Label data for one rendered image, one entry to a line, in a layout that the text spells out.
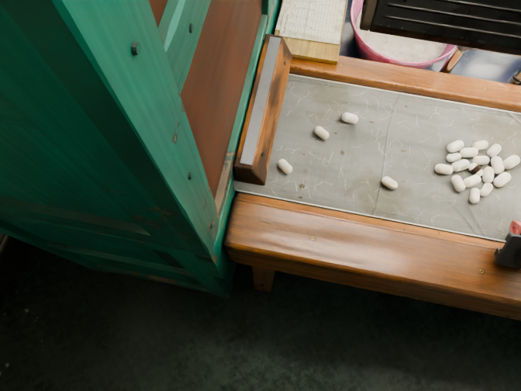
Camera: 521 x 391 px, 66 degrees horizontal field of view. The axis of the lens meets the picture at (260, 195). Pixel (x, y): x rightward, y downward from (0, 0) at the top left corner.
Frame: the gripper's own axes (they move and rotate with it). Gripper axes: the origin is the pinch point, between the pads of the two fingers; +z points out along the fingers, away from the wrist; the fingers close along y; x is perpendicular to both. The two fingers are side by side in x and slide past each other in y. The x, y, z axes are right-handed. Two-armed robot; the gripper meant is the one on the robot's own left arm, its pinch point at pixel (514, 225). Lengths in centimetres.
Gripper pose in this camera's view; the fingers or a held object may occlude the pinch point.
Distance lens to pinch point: 92.1
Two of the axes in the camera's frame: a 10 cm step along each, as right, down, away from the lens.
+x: -1.2, 8.4, 5.3
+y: -9.8, -1.9, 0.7
